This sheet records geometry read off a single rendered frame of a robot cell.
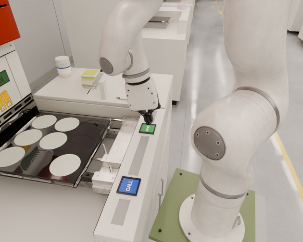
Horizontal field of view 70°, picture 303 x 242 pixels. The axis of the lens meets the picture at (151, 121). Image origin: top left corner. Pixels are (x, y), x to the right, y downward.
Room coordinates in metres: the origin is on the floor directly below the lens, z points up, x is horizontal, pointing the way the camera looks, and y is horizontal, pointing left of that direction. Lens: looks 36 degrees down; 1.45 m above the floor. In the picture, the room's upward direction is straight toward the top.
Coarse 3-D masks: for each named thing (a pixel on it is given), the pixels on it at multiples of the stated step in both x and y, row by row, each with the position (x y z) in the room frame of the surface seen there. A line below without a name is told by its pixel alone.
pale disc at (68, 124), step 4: (60, 120) 0.77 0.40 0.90; (64, 120) 0.77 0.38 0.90; (68, 120) 0.77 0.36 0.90; (72, 120) 0.77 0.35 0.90; (76, 120) 0.77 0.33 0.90; (56, 124) 0.74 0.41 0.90; (60, 124) 0.74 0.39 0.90; (64, 124) 0.74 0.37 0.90; (68, 124) 0.74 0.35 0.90; (72, 124) 0.74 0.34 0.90; (76, 124) 0.74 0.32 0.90; (56, 128) 0.72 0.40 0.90; (60, 128) 0.72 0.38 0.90; (64, 128) 0.72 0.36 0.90; (68, 128) 0.72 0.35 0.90; (72, 128) 0.72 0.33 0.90
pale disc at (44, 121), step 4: (40, 116) 0.80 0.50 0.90; (44, 116) 0.80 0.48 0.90; (48, 116) 0.80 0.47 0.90; (52, 116) 0.80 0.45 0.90; (36, 120) 0.77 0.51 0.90; (40, 120) 0.77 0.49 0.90; (44, 120) 0.77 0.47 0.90; (48, 120) 0.77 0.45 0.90; (52, 120) 0.77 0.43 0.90; (32, 124) 0.74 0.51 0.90; (36, 124) 0.74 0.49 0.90; (40, 124) 0.74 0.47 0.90; (44, 124) 0.74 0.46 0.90; (48, 124) 0.74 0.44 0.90; (40, 128) 0.72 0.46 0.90
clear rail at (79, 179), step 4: (112, 120) 0.77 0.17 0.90; (108, 124) 0.74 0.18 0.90; (108, 128) 0.71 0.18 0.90; (104, 132) 0.69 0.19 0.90; (104, 136) 0.66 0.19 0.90; (100, 140) 0.63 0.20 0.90; (100, 144) 0.62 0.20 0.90; (96, 148) 0.59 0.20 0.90; (92, 152) 0.57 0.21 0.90; (96, 152) 0.58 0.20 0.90; (92, 156) 0.55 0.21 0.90; (88, 160) 0.53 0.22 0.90; (88, 164) 0.51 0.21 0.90; (84, 168) 0.49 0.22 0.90; (80, 172) 0.48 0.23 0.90; (80, 176) 0.46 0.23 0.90; (76, 180) 0.44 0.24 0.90; (80, 180) 0.45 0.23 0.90; (76, 184) 0.43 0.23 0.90
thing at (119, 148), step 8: (128, 128) 0.74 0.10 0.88; (120, 136) 0.69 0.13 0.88; (128, 136) 0.69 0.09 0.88; (120, 144) 0.64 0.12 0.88; (128, 144) 0.64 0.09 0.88; (112, 152) 0.59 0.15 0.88; (120, 152) 0.59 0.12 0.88; (104, 168) 0.51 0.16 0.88; (112, 168) 0.51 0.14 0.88; (96, 192) 0.43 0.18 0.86; (104, 192) 0.43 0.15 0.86
